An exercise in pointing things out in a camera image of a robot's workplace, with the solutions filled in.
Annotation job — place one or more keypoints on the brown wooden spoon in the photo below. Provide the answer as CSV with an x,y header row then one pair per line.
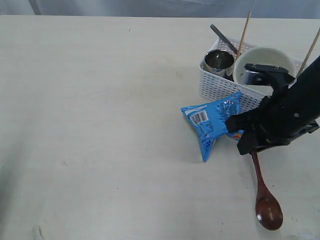
x,y
267,208

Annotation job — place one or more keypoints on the white backdrop curtain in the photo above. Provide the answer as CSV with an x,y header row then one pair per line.
x,y
284,9

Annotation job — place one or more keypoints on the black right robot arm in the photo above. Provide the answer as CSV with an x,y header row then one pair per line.
x,y
290,112

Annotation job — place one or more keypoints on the stainless steel cup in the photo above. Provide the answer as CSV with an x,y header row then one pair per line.
x,y
219,62

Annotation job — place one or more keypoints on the wooden chopstick right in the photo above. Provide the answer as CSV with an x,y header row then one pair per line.
x,y
302,66

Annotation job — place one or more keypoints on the wooden chopstick left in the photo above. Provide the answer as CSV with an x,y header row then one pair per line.
x,y
240,46

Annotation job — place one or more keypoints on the dark metal knife handle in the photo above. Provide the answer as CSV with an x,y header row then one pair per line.
x,y
223,38

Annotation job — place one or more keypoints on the white perforated plastic basket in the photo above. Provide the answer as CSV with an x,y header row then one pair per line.
x,y
214,87

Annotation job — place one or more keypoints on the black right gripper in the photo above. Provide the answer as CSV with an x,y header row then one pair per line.
x,y
290,112

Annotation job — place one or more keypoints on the blue snack packet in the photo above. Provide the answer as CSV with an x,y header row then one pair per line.
x,y
208,120

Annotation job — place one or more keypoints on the pale green ceramic bowl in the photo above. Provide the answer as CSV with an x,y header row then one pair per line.
x,y
262,56

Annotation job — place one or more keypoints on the wooden chopstick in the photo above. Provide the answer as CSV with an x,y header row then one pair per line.
x,y
302,66
240,46

